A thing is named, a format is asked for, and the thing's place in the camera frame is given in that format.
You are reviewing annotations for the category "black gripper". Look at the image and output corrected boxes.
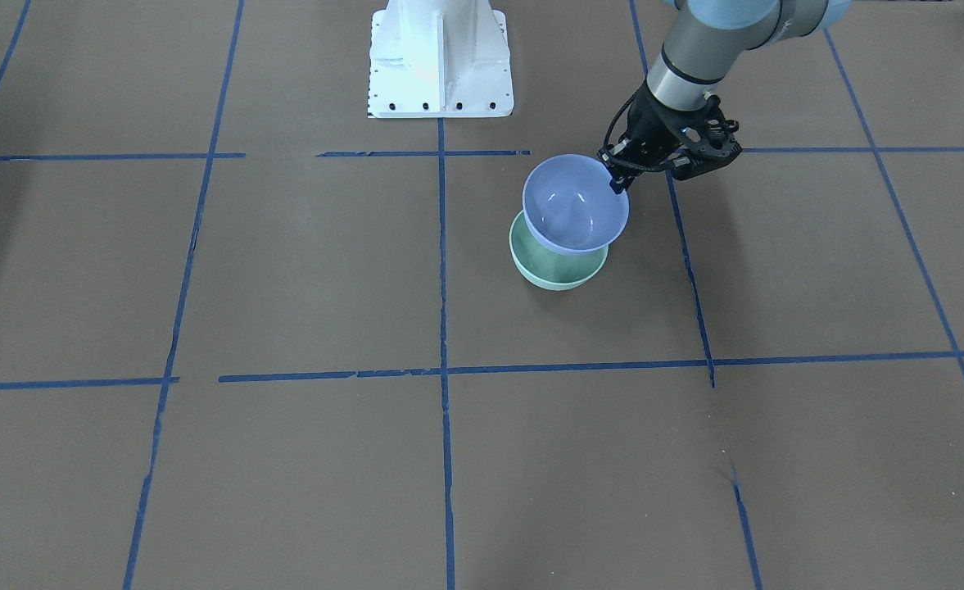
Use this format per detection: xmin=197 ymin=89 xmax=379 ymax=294
xmin=599 ymin=82 xmax=681 ymax=195

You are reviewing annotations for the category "blue bowl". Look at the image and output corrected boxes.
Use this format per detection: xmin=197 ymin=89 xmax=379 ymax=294
xmin=522 ymin=154 xmax=629 ymax=256

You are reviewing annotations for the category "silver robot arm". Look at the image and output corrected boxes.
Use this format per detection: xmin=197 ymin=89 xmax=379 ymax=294
xmin=598 ymin=1 xmax=849 ymax=194

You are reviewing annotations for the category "green bowl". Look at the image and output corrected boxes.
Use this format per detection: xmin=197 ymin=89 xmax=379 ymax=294
xmin=509 ymin=211 xmax=609 ymax=292

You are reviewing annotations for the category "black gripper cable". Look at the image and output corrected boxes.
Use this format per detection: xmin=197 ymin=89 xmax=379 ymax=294
xmin=596 ymin=82 xmax=671 ymax=175

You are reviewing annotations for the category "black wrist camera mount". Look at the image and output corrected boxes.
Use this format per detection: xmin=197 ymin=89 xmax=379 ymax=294
xmin=664 ymin=93 xmax=743 ymax=182

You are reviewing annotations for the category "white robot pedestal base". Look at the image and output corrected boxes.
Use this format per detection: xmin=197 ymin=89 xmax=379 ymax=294
xmin=367 ymin=1 xmax=515 ymax=119

